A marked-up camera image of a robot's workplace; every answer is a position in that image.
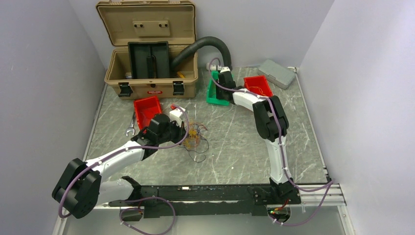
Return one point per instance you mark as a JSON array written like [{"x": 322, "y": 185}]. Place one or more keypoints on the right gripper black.
[{"x": 219, "y": 96}]

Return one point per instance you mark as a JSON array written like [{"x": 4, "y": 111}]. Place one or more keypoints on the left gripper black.
[{"x": 181, "y": 131}]

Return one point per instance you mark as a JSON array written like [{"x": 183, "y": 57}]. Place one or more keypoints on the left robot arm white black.
[{"x": 84, "y": 184}]

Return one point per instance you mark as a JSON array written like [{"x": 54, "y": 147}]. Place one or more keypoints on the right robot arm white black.
[{"x": 271, "y": 124}]

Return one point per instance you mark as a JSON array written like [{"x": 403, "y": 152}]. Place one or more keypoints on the white pipe fitting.
[{"x": 213, "y": 67}]

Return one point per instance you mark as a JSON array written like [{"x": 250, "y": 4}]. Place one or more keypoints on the green plastic bin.
[{"x": 211, "y": 91}]

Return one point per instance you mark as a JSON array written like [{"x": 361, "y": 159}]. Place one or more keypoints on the red plastic bin right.
[{"x": 258, "y": 85}]

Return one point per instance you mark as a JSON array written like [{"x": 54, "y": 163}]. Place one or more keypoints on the red plastic bin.
[
  {"x": 146, "y": 109},
  {"x": 258, "y": 85}
]

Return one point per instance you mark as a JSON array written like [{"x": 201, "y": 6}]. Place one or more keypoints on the red plastic bin left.
[{"x": 146, "y": 109}]

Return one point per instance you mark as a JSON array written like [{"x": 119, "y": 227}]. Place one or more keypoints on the silver wrench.
[{"x": 130, "y": 131}]

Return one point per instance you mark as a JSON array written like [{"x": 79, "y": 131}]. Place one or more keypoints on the grey plastic case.
[{"x": 276, "y": 74}]

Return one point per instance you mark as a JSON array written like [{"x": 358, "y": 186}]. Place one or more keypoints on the black toolbox tray insert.
[{"x": 149, "y": 60}]

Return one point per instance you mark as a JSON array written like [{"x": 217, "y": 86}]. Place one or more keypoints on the tan plastic toolbox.
[{"x": 147, "y": 36}]

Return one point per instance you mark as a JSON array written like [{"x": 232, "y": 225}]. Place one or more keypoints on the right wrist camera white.
[{"x": 224, "y": 70}]

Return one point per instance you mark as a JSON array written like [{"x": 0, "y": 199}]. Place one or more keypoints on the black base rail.
[{"x": 157, "y": 201}]

